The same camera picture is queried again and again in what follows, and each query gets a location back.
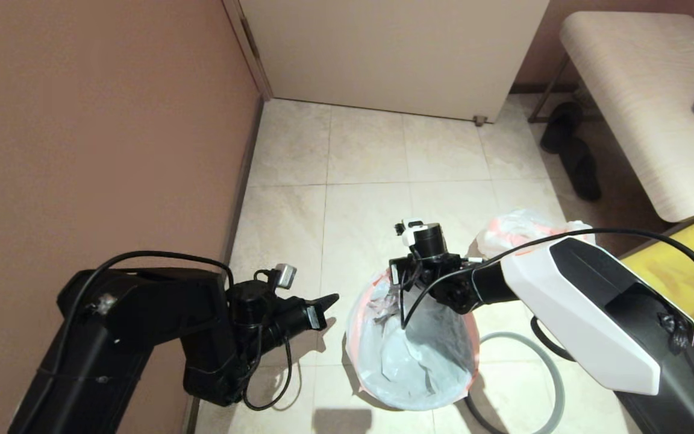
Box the white red plastic bin liner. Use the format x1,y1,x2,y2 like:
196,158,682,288
345,269,481,412

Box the white red plastic bag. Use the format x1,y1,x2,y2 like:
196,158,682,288
477,209,595,259

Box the grey bin retaining ring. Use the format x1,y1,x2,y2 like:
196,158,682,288
464,332,566,434

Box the black slipper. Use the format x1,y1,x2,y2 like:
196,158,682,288
559,138,602,201
541,100,583,154

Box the white door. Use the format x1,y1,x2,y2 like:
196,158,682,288
239,0,549,124

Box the thin metal table leg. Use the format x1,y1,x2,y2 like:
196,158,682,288
528,54,571,123

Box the dark door hinge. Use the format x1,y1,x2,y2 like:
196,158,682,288
243,22,262,62

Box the beige wood-grain table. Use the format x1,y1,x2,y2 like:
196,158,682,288
559,10,694,222

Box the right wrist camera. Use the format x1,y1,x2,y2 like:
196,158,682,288
394,218,426,242

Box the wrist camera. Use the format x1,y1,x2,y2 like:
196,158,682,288
394,218,426,242
275,263,298,290

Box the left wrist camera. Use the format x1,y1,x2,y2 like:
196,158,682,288
275,263,298,290

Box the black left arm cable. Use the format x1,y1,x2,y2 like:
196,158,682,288
61,251,293,412

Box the beige door frame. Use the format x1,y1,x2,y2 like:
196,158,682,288
222,0,275,102

